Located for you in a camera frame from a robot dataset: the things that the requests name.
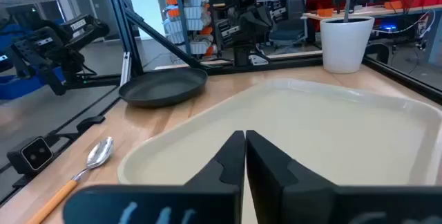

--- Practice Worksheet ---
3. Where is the shelf cart with white bins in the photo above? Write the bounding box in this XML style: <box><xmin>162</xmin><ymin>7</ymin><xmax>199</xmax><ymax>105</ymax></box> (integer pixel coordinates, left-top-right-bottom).
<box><xmin>162</xmin><ymin>0</ymin><xmax>215</xmax><ymax>59</ymax></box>

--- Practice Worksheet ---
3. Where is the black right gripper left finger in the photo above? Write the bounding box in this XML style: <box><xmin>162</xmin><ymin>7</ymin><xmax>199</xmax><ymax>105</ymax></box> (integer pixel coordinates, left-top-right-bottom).
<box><xmin>185</xmin><ymin>130</ymin><xmax>245</xmax><ymax>187</ymax></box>

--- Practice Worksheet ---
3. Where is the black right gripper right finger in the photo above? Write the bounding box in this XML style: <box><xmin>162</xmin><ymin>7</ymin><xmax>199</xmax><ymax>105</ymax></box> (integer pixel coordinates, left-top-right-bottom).
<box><xmin>245</xmin><ymin>129</ymin><xmax>338</xmax><ymax>224</ymax></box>

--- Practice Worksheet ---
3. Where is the black table-level camera box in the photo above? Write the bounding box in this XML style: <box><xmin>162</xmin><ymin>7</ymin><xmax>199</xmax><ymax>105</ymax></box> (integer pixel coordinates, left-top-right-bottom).
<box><xmin>6</xmin><ymin>136</ymin><xmax>55</xmax><ymax>176</ymax></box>

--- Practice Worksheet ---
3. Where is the black round plate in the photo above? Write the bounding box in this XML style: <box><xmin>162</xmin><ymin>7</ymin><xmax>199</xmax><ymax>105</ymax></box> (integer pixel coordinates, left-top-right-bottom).
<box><xmin>119</xmin><ymin>67</ymin><xmax>209</xmax><ymax>109</ymax></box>

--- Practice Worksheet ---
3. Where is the beige plastic tray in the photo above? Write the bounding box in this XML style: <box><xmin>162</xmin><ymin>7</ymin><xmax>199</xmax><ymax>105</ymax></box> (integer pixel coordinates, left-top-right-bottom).
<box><xmin>117</xmin><ymin>77</ymin><xmax>442</xmax><ymax>224</ymax></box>

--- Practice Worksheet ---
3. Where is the white plant pot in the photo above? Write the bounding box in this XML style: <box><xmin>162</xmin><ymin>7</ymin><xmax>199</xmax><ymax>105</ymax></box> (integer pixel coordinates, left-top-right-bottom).
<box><xmin>320</xmin><ymin>16</ymin><xmax>376</xmax><ymax>75</ymax></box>

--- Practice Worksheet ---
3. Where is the dark office chair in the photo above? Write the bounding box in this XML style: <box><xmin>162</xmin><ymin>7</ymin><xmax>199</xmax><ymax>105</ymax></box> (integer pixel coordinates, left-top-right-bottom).
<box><xmin>269</xmin><ymin>0</ymin><xmax>308</xmax><ymax>47</ymax></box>

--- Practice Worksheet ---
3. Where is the wooden workbench with grey legs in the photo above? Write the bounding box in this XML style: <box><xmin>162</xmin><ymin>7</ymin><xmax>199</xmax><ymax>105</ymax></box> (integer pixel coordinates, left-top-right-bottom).
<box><xmin>303</xmin><ymin>4</ymin><xmax>442</xmax><ymax>44</ymax></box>

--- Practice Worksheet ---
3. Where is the steel spoon with orange handle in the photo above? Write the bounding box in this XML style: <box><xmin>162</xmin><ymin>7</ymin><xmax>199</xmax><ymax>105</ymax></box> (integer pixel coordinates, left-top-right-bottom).
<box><xmin>26</xmin><ymin>136</ymin><xmax>115</xmax><ymax>224</ymax></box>

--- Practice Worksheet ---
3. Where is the black camera cable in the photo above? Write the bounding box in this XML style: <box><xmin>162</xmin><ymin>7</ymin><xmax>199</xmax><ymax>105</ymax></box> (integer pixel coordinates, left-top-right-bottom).
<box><xmin>51</xmin><ymin>115</ymin><xmax>106</xmax><ymax>142</ymax></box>

